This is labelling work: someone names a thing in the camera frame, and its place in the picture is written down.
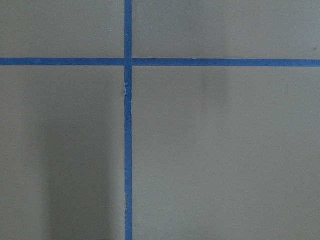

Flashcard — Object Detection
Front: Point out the horizontal blue tape line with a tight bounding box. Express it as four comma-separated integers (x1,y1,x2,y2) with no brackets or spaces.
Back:
0,57,320,68

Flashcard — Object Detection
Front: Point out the vertical blue tape line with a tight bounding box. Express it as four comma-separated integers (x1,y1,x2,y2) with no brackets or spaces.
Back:
124,0,133,240

